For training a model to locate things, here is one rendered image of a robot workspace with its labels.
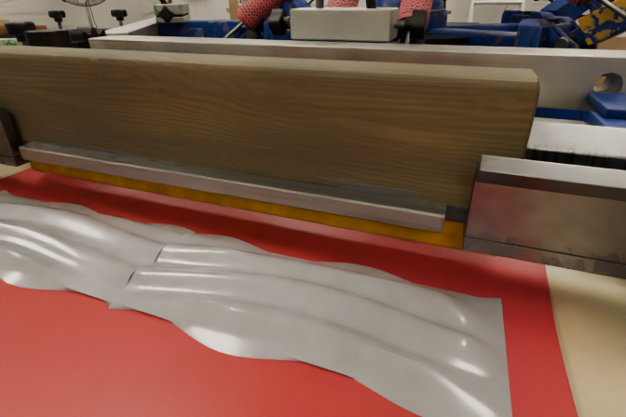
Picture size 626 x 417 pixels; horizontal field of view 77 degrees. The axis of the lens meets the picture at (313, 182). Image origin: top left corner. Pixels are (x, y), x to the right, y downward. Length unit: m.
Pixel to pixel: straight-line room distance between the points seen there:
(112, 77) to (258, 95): 0.10
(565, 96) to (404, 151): 0.27
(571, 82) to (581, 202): 0.25
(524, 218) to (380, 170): 0.07
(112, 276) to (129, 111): 0.11
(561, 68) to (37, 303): 0.43
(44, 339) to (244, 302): 0.09
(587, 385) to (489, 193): 0.08
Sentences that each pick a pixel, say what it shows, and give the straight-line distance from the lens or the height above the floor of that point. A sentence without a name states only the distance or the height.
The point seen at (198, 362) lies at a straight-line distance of 0.18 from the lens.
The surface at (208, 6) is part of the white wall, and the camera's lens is 5.23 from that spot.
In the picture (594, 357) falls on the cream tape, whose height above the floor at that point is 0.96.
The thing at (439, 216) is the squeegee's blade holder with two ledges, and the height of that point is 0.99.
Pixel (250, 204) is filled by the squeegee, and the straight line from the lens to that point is 0.26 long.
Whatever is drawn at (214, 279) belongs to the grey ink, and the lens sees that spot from 0.21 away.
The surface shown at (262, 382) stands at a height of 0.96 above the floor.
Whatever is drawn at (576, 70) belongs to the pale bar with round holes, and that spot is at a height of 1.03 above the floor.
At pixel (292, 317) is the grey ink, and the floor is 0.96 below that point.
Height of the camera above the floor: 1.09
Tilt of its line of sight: 26 degrees down
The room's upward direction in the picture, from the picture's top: 1 degrees counter-clockwise
